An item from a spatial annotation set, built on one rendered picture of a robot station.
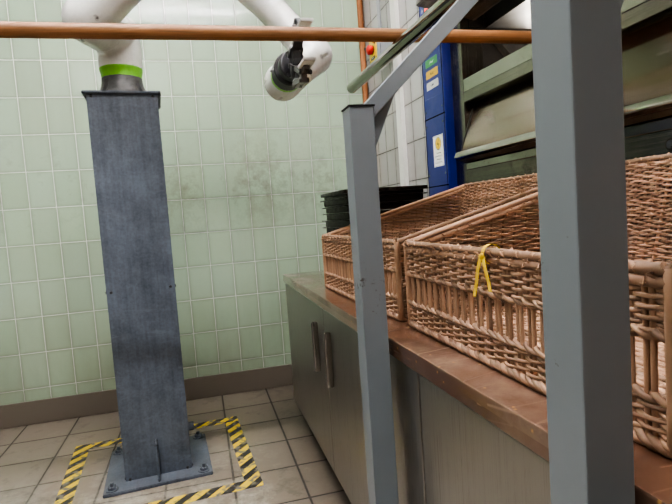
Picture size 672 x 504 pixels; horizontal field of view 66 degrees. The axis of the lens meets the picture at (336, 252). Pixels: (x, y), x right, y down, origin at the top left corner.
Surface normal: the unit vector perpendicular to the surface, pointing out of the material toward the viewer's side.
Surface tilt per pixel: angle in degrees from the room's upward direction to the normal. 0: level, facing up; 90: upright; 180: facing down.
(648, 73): 70
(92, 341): 90
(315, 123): 90
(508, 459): 90
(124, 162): 90
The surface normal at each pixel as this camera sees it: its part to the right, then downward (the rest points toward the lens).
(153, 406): 0.33, 0.04
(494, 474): -0.96, 0.09
